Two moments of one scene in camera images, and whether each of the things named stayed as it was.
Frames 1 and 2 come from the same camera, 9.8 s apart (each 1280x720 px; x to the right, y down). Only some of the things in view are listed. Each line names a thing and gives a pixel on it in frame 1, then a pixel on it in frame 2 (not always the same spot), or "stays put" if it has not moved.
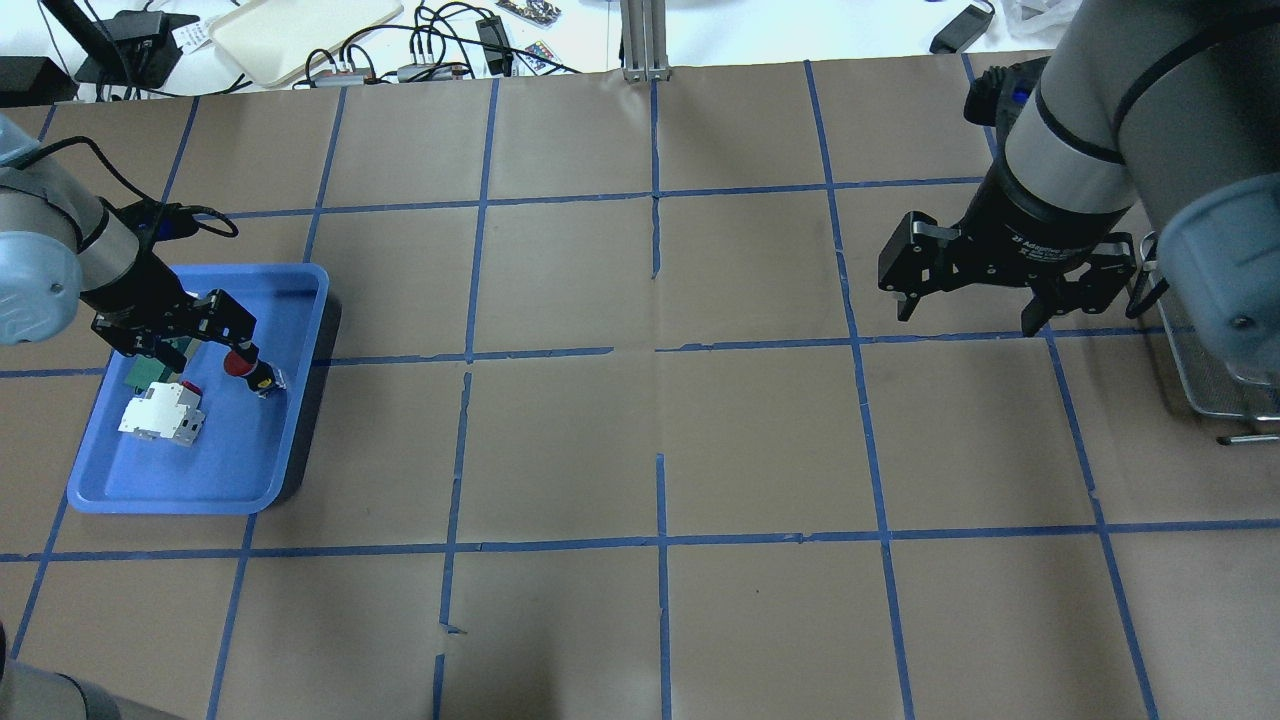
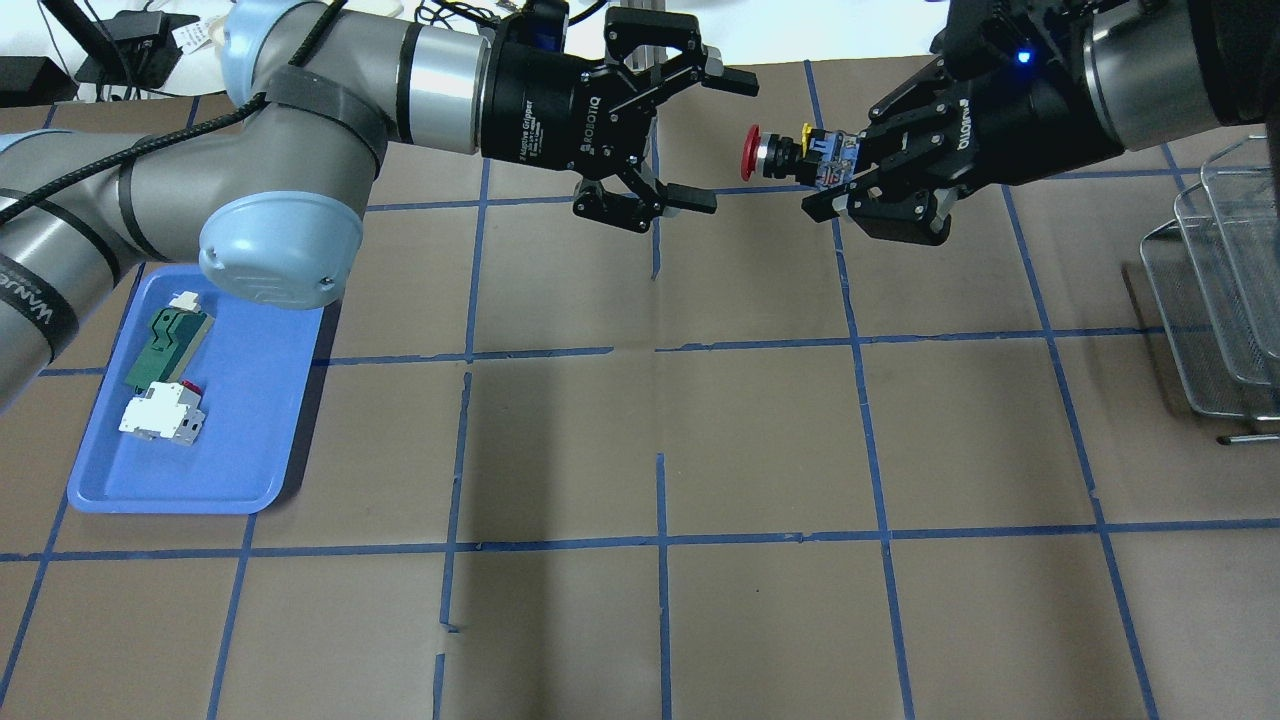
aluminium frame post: (644, 36) stays put
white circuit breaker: (170, 411) stays put
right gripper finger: (910, 264) to (826, 203)
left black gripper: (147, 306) to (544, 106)
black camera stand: (132, 48) stays put
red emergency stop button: (259, 374) to (824, 158)
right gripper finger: (1089, 288) to (884, 115)
